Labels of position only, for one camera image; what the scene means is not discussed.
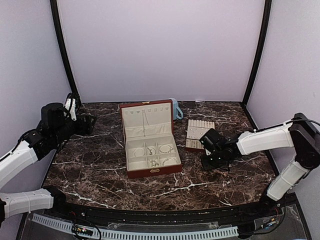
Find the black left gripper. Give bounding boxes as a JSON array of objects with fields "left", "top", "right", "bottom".
[{"left": 51, "top": 114, "right": 96, "bottom": 145}]

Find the red jewelry display tray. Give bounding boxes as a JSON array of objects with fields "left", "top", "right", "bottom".
[{"left": 185, "top": 119, "right": 215, "bottom": 153}]

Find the gold crystal pendant earring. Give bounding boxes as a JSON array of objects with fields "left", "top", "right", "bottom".
[{"left": 148, "top": 159, "right": 160, "bottom": 168}]

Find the light blue faceted mug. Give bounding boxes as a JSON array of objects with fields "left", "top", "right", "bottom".
[{"left": 170, "top": 98, "right": 184, "bottom": 120}]

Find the red jewelry box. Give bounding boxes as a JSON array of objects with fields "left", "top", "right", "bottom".
[{"left": 119, "top": 99, "right": 183, "bottom": 179}]

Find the thin chain hung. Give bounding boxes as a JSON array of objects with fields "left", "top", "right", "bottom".
[{"left": 142, "top": 109, "right": 149, "bottom": 137}]

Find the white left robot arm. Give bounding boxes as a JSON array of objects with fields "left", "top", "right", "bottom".
[{"left": 0, "top": 93, "right": 97, "bottom": 222}]

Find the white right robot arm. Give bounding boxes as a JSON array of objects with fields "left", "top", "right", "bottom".
[{"left": 199, "top": 112, "right": 320, "bottom": 217}]

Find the silver bangle back right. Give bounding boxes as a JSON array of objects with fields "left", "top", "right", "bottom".
[{"left": 158, "top": 144, "right": 175, "bottom": 154}]

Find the silver bangle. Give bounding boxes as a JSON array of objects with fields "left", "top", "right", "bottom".
[
  {"left": 160, "top": 157, "right": 179, "bottom": 166},
  {"left": 133, "top": 147, "right": 146, "bottom": 158},
  {"left": 158, "top": 144, "right": 175, "bottom": 154}
]

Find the silver bangle front right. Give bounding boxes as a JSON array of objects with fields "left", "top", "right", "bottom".
[{"left": 160, "top": 157, "right": 179, "bottom": 166}]

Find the silver bangle front left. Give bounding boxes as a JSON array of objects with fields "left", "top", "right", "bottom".
[{"left": 133, "top": 147, "right": 146, "bottom": 158}]

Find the white perforated cable rail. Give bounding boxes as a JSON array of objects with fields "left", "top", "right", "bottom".
[{"left": 31, "top": 213, "right": 239, "bottom": 240}]

